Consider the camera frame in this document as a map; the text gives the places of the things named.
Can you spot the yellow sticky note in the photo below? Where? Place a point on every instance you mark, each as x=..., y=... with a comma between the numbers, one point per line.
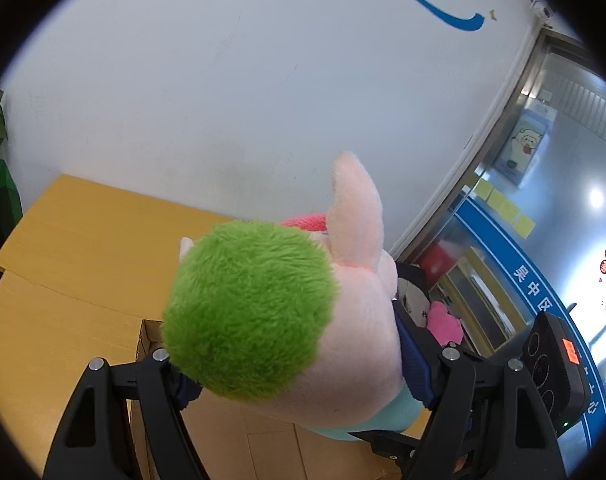
x=497, y=202
x=524, y=225
x=484, y=190
x=509, y=212

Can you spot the pink pig plush toy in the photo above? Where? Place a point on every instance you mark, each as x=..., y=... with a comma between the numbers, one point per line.
x=248, y=310

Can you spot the white security camera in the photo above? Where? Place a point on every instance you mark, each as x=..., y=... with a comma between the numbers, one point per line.
x=542, y=6

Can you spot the red box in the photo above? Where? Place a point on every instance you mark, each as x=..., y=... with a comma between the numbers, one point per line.
x=437, y=260

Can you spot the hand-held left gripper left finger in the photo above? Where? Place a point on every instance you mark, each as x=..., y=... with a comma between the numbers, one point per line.
x=185, y=389

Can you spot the pink fluffy plush toy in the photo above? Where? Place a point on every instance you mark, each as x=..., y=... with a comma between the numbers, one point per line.
x=444, y=322

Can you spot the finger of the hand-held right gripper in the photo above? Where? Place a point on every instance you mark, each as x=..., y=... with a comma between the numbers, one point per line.
x=383, y=447

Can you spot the white printed tote bag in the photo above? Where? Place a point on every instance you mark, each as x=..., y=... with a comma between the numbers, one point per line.
x=413, y=302

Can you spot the cardboard box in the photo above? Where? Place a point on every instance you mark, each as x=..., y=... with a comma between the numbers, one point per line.
x=263, y=452

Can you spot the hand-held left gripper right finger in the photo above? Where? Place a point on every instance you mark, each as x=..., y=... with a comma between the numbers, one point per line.
x=418, y=360

